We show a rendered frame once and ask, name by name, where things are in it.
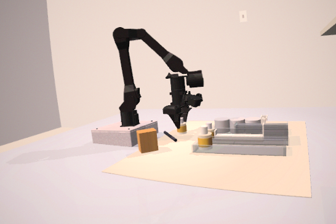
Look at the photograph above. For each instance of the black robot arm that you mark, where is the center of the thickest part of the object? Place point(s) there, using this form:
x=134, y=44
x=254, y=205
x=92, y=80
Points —
x=129, y=116

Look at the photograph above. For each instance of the orange wooden block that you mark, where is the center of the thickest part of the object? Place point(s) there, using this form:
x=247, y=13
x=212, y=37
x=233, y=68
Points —
x=147, y=140

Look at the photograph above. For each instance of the grey cylinder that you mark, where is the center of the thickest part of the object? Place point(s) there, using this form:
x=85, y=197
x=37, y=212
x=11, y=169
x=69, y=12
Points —
x=222, y=122
x=234, y=119
x=252, y=120

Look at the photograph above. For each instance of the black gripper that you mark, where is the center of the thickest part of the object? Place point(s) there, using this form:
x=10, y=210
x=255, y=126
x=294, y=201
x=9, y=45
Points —
x=177, y=109

